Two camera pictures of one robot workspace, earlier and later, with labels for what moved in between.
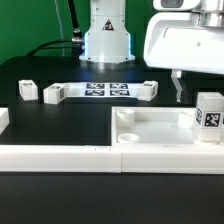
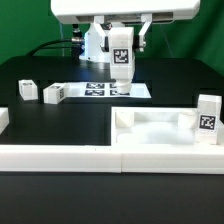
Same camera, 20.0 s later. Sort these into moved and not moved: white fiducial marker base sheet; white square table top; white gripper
Moved: white gripper
Not moved: white fiducial marker base sheet; white square table top
